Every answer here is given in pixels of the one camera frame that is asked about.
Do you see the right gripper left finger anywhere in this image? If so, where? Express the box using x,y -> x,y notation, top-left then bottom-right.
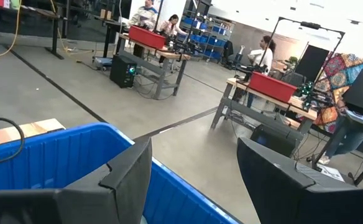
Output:
0,136 -> 154,224

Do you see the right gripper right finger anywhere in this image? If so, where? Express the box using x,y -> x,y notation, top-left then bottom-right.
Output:
236,136 -> 363,224

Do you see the blue plastic bin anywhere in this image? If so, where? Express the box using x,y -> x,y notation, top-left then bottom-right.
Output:
0,121 -> 243,224

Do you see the red plastic bin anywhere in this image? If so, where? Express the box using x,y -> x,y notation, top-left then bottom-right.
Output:
127,25 -> 167,50
248,71 -> 298,103

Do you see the black computer tower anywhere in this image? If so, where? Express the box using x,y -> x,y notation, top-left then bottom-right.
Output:
109,54 -> 138,89
250,123 -> 298,158

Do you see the white paper sheet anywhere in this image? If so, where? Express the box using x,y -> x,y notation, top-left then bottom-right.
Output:
317,164 -> 346,184

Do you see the person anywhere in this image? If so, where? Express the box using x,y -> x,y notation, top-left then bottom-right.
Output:
159,14 -> 188,37
247,35 -> 277,75
128,0 -> 159,30
318,99 -> 363,166

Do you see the wooden work table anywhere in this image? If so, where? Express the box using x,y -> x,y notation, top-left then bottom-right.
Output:
210,77 -> 318,147
117,32 -> 191,101

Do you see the green potted plant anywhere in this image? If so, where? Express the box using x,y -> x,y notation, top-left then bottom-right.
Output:
283,55 -> 300,72

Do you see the black backdrop panel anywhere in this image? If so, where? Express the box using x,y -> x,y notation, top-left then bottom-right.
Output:
294,45 -> 331,83

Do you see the colourful patchwork quilt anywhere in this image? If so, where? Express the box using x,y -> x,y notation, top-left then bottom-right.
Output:
313,52 -> 363,134

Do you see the black desk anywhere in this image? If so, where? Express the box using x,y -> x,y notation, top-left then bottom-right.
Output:
93,14 -> 129,59
0,0 -> 66,60

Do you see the shelving with blue bins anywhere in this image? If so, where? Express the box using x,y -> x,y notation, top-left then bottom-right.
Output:
180,0 -> 234,62

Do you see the black overhead camera frame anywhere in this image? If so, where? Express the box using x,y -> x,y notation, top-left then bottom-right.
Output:
259,17 -> 346,78

